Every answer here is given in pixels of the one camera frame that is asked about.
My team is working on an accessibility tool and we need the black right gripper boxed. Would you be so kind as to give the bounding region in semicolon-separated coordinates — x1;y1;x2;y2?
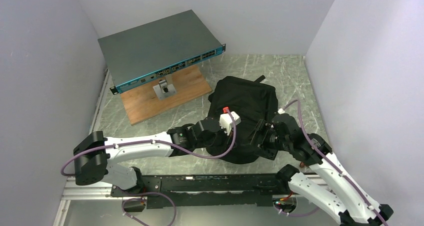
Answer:
240;119;291;160

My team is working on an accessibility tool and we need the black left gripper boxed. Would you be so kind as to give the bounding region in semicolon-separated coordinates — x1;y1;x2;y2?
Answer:
195;123;237;155

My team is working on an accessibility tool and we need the black student backpack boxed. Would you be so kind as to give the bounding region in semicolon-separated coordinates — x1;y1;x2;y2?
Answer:
207;75;279;164

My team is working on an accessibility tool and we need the grey network switch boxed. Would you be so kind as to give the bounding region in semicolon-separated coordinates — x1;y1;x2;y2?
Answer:
98;10;226;95

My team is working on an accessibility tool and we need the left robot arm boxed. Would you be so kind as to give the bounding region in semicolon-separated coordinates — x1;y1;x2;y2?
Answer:
70;112;241;196

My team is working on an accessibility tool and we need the metal switch stand bracket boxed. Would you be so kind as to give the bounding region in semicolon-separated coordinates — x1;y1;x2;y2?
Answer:
153;79;177;100

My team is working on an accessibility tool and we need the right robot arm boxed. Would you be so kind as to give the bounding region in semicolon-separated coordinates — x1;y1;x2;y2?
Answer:
249;113;394;225

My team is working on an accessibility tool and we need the wooden base board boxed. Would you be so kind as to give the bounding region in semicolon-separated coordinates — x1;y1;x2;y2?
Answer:
120;66;212;125

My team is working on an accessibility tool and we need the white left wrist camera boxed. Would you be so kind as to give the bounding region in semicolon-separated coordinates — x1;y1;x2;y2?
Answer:
219;107;241;135

